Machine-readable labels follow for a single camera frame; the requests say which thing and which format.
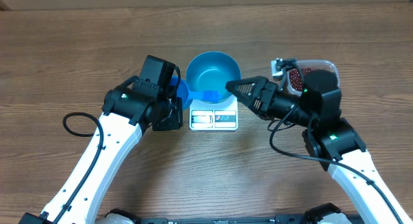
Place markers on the red beans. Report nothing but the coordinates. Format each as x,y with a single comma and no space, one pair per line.
295,78

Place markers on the blue plastic measuring scoop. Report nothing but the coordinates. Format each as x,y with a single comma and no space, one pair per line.
193,95

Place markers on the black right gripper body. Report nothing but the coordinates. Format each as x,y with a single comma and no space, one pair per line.
277,103

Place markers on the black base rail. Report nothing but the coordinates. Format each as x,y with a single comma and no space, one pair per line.
326,213

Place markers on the blue metal bowl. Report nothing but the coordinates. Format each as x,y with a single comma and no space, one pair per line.
211,71

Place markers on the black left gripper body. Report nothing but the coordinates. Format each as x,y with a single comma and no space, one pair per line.
171,116

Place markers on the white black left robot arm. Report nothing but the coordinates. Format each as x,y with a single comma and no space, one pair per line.
148,100

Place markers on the white digital kitchen scale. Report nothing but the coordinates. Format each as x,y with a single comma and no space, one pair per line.
221,116

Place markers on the clear plastic food container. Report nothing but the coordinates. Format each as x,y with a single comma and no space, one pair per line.
317,64

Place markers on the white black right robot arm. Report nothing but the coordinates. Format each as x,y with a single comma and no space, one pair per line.
329,139

